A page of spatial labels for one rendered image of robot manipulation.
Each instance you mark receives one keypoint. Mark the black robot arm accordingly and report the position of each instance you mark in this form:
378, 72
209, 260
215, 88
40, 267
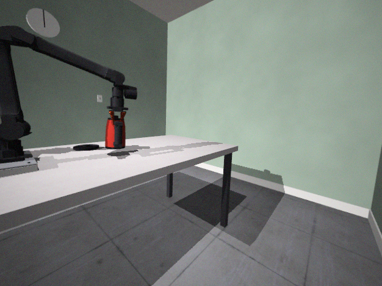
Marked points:
12, 128

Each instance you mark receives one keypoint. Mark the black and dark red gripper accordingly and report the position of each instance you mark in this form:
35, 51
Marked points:
117, 106

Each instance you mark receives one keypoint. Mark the black round disk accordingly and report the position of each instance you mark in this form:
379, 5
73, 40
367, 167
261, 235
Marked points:
85, 147

